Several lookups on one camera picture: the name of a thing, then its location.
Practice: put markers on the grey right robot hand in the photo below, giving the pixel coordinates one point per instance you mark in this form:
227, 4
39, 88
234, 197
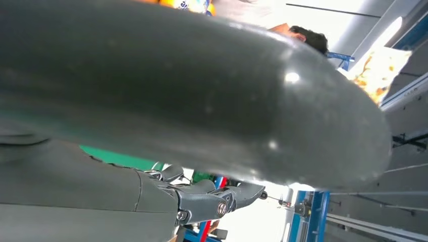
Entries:
167, 83

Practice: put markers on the person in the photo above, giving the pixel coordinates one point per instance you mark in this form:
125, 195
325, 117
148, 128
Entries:
311, 38

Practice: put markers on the blue clamp bracket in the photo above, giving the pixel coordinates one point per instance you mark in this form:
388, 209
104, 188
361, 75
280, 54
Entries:
342, 58

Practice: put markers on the blue metal frame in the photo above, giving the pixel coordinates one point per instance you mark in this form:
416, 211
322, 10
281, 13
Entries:
317, 213

